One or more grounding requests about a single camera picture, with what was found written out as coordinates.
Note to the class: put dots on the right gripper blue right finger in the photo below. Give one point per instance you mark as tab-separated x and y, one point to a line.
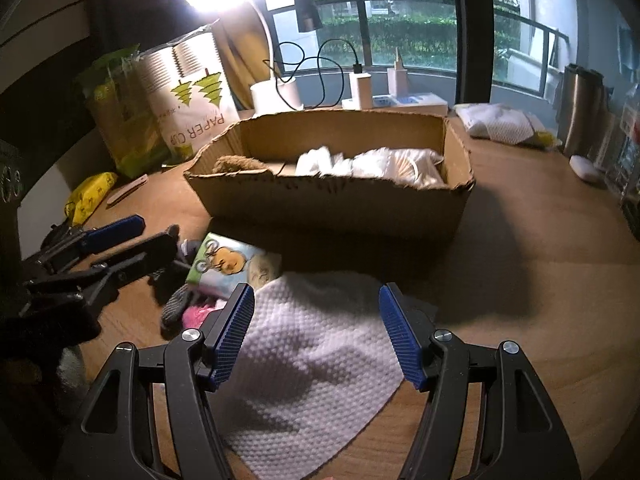
520	433

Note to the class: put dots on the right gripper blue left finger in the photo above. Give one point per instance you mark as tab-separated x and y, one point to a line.
114	435

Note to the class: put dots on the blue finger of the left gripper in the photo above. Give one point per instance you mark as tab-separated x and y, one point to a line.
67	245
135	259

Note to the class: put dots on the grey dotted sock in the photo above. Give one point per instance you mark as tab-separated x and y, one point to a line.
169	285

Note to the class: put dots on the pink plush toy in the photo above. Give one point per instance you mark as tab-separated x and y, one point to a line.
194	316

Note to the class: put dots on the cartoon tissue pack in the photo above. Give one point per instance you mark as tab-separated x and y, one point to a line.
221	264

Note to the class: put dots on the brown plush toy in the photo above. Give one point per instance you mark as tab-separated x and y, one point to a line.
236	163

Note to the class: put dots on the white textured cloth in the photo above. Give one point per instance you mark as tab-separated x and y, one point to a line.
316	365

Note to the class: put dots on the cotton swab pack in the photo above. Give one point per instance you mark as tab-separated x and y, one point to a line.
417	167

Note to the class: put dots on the beige folding knife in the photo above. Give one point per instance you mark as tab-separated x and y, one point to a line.
126	190

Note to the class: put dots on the green yellow plastic bag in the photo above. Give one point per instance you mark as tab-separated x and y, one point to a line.
117	102

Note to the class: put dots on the paper cup pack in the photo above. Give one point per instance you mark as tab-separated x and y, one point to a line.
188	91

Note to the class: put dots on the brown curtain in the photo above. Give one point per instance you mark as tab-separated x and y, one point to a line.
242	42

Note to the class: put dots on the white earbuds case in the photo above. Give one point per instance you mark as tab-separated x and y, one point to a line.
585	170

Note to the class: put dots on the clear water bottle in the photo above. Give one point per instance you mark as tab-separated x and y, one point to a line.
623	176

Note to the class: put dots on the brown cardboard box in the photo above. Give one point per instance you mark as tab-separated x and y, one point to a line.
276	197

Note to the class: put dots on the wipes pack on table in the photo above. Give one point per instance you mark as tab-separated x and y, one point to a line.
506	125

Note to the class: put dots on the steel thermos mug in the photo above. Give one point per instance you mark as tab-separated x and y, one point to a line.
580	104

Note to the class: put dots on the white power strip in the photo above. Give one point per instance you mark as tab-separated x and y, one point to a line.
426	103

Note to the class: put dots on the white charger adapter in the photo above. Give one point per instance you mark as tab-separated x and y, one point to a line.
397	78

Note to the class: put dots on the black balcony railing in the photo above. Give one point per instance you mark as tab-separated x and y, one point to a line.
425	32

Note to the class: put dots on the white charger with black cable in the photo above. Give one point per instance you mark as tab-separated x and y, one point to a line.
360	87

